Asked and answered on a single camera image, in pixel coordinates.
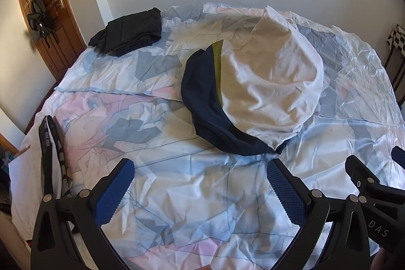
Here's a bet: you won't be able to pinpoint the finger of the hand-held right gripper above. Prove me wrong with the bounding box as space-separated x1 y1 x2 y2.
345 155 382 195
392 146 405 163

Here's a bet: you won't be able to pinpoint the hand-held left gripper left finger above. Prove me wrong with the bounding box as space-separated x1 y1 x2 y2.
31 158 136 270

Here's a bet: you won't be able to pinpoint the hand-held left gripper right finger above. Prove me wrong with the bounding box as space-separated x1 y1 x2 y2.
267 159 372 270

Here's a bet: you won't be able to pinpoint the white navy olive jersey shirt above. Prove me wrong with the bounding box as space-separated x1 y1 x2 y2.
181 5 324 157

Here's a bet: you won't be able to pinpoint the black clothes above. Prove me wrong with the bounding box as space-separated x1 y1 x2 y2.
88 7 163 57

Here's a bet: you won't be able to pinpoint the pastel printed bed blanket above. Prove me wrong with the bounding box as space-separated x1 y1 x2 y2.
9 1 405 270

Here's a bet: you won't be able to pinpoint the dark wooden side table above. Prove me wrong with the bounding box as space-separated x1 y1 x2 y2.
384 45 405 90

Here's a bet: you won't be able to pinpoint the wooden door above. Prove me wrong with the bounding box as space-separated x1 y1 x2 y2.
15 0 87 82

